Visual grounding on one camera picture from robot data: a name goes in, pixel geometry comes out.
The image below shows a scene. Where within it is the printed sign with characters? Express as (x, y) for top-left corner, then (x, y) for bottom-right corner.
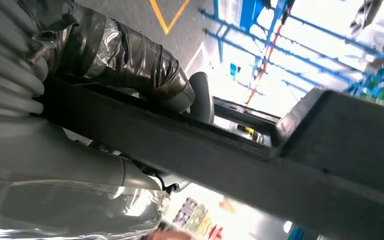
(170, 196), (243, 240)

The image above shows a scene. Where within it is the blue metal shelf rack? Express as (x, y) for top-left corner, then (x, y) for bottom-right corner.
(200, 0), (384, 90)

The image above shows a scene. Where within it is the yellow floor tape square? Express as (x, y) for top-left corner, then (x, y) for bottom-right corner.
(148, 0), (192, 35)

